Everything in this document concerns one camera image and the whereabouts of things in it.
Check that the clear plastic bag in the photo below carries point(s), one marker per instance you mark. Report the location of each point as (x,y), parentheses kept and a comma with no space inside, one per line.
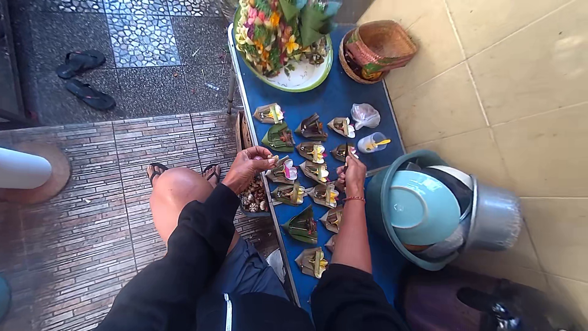
(366,116)

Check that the rows of folded leaf offerings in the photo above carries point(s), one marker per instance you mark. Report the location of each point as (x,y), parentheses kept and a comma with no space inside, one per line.
(313,152)

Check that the black flip-flop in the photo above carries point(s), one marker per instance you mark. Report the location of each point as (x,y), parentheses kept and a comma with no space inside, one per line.
(92,94)
(80,63)

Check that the yellow plastic spoon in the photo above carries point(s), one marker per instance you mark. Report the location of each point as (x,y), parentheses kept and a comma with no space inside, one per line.
(381,143)

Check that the person's left fingers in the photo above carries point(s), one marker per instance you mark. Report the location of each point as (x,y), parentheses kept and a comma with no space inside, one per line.
(258,151)

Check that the cardboard box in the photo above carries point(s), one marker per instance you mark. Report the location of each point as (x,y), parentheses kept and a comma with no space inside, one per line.
(245,131)

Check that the blue table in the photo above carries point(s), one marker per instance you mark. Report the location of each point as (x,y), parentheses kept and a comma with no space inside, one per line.
(288,97)

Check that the silver metal pot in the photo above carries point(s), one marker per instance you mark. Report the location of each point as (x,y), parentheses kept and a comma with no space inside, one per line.
(496,216)

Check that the white plastic sheet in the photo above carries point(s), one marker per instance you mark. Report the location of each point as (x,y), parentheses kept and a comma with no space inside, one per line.
(276,265)

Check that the person's right forearm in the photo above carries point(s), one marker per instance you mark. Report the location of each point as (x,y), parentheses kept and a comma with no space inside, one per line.
(354,237)

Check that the light blue oval bowl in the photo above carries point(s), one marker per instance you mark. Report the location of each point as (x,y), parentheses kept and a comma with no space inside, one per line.
(427,209)

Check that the teal round object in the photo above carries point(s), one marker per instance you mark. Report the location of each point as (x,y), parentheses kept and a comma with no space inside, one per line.
(3,297)

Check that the person's left thumb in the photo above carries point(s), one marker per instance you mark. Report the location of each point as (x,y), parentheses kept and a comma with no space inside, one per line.
(263,164)

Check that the clear plastic cup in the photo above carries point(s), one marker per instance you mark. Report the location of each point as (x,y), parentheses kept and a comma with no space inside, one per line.
(366,145)

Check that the person's left hand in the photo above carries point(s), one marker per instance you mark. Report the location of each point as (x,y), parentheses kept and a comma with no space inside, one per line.
(241,170)

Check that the white basin with green rim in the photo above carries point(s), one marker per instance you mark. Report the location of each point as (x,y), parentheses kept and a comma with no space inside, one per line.
(303,78)

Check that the person's right hand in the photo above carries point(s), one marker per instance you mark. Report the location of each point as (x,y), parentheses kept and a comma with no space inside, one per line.
(355,177)

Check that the white cylindrical post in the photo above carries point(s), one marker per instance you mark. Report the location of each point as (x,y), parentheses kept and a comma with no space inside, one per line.
(25,168)

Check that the person's legs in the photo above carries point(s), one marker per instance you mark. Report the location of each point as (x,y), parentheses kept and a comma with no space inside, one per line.
(180,192)

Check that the dark thin stick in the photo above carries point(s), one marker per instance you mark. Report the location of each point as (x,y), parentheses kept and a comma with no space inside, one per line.
(346,149)

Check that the pile of brown bulbs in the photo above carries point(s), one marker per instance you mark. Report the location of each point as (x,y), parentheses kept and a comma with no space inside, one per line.
(254,197)

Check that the round woven basket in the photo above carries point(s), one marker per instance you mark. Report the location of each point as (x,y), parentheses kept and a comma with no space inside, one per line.
(350,66)

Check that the pile of colourful flowers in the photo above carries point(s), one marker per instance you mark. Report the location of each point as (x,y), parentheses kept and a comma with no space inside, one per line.
(266,41)

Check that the person's body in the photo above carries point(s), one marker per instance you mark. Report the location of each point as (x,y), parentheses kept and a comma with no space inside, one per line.
(257,315)

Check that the folded green banana leaf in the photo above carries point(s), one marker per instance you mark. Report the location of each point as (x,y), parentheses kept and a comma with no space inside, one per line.
(314,23)

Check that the person's right fingers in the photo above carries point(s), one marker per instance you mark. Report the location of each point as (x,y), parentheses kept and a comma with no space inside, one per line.
(341,177)

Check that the dark container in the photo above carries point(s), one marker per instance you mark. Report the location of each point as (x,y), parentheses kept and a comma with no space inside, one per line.
(252,214)

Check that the small pale yellow piece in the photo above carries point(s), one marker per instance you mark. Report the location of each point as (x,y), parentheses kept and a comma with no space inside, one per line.
(274,157)

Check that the square pink green woven basket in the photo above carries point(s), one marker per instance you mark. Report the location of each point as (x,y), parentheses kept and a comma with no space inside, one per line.
(383,41)

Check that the large teal plastic tub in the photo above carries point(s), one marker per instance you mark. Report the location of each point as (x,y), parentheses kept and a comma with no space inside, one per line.
(382,216)

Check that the person's left forearm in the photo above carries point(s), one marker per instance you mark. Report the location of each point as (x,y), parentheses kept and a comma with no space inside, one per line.
(190,243)

